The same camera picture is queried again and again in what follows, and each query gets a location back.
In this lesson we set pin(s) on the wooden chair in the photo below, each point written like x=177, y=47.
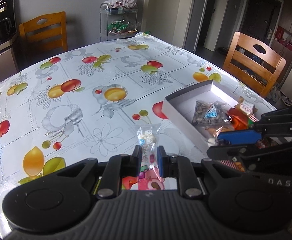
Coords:
x=253, y=62
x=43, y=32

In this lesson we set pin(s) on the fruit print tablecloth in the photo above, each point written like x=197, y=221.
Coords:
x=85, y=100

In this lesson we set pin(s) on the long orange-red foil packet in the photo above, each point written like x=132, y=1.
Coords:
x=237, y=120

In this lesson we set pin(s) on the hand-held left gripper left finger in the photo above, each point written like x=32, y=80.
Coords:
x=137, y=162

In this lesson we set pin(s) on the dark door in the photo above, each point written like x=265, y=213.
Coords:
x=258, y=17

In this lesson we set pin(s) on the clear small snack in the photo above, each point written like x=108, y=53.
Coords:
x=218, y=130

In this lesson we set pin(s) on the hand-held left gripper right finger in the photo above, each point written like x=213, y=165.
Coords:
x=162, y=162

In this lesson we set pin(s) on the clear candy packet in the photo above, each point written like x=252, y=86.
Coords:
x=146, y=135

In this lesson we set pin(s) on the brown snack packet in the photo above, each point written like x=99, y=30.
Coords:
x=247, y=106

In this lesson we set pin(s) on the pair of slippers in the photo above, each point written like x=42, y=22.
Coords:
x=275, y=92

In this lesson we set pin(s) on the metal trolley rack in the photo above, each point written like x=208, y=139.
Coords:
x=118, y=20

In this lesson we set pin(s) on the clear sunflower seed packet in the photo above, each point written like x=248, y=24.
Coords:
x=206, y=113

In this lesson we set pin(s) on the green wrapped candies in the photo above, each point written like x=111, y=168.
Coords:
x=117, y=27

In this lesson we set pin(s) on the white cardboard box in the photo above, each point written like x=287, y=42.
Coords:
x=183, y=105

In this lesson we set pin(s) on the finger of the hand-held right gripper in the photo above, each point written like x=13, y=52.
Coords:
x=238, y=135
x=256, y=155

